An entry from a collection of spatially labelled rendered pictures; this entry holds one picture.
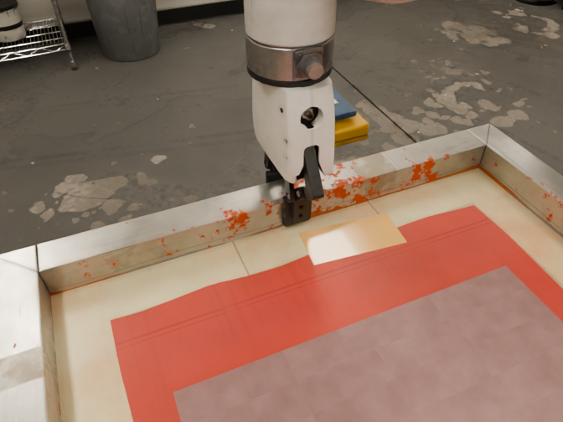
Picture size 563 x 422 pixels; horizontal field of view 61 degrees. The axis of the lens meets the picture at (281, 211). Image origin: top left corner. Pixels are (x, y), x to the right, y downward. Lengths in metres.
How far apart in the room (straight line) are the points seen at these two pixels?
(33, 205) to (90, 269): 1.75
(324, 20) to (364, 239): 0.23
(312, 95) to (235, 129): 2.05
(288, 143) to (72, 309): 0.25
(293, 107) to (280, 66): 0.03
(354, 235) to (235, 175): 1.65
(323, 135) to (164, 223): 0.18
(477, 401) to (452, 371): 0.03
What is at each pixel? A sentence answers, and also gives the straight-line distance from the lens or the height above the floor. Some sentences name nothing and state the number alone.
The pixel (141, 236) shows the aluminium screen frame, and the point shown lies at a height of 0.99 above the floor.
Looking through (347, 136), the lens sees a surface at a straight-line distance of 0.69.
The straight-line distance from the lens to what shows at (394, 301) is 0.47.
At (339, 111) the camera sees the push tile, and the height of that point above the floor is 0.97.
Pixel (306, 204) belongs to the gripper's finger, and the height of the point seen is 0.99.
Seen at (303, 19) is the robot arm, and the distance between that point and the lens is 0.38.
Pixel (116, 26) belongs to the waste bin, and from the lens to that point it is 3.15.
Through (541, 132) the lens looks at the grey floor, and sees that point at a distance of 2.74.
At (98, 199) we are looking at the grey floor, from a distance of 2.15.
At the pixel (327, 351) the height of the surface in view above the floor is 0.96.
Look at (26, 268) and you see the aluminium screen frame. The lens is 0.49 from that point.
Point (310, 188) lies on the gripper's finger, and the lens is 0.44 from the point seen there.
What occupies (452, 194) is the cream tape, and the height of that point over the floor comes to 0.96.
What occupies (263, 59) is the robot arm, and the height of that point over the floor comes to 1.15.
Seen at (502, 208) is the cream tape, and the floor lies 0.96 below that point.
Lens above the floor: 1.32
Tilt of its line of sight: 43 degrees down
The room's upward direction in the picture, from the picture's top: straight up
